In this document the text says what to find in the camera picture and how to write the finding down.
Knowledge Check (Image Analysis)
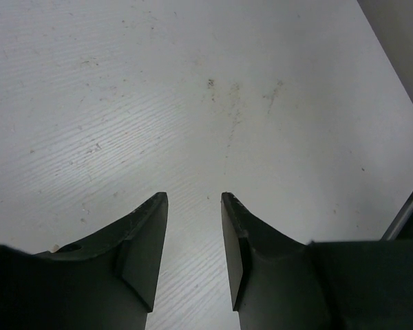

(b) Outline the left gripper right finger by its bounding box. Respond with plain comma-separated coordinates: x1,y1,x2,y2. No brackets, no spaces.
221,192,413,329

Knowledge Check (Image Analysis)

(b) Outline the left metal table rail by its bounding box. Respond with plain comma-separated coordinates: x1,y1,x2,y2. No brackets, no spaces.
381,192,413,241

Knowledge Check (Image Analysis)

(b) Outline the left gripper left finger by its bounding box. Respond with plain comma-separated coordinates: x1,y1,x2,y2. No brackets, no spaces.
0,192,168,329

